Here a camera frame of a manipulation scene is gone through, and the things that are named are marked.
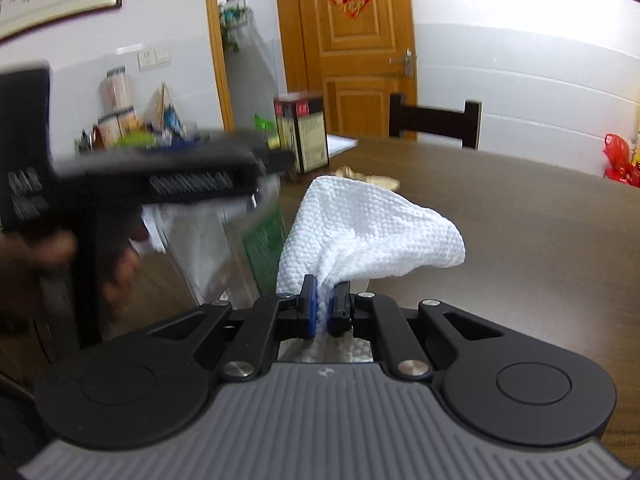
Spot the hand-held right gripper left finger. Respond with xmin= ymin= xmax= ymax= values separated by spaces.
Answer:
xmin=148 ymin=274 xmax=321 ymax=381

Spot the dark red and green box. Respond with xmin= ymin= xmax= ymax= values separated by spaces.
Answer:
xmin=273 ymin=92 xmax=331 ymax=175

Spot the red plastic bag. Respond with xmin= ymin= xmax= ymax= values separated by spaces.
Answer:
xmin=602 ymin=133 xmax=640 ymax=188

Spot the person's left hand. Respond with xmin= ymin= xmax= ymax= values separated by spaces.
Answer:
xmin=0 ymin=224 xmax=146 ymax=332

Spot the white wall switch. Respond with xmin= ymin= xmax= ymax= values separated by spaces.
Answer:
xmin=137 ymin=47 xmax=172 ymax=73

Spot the white paper towel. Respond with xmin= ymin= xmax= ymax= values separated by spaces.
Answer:
xmin=276 ymin=176 xmax=467 ymax=364

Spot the black chair back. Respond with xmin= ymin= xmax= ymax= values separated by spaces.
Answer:
xmin=389 ymin=93 xmax=483 ymax=151

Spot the crumpled beige tissue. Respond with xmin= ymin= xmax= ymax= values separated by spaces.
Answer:
xmin=334 ymin=164 xmax=402 ymax=192

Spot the clear plastic bag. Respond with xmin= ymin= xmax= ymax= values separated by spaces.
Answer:
xmin=141 ymin=179 xmax=295 ymax=312

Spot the wooden door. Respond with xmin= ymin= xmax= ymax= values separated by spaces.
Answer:
xmin=273 ymin=0 xmax=418 ymax=142

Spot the wooden door frame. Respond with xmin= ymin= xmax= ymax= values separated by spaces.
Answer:
xmin=202 ymin=0 xmax=237 ymax=132

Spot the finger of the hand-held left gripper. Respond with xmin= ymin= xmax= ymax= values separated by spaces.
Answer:
xmin=257 ymin=147 xmax=297 ymax=178

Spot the clear jar with dark lid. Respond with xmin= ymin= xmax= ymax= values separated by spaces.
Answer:
xmin=104 ymin=67 xmax=135 ymax=113

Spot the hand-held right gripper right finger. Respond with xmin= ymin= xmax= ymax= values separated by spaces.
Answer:
xmin=326 ymin=281 xmax=506 ymax=383

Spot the metal door handle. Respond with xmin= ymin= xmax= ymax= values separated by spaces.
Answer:
xmin=389 ymin=49 xmax=416 ymax=80

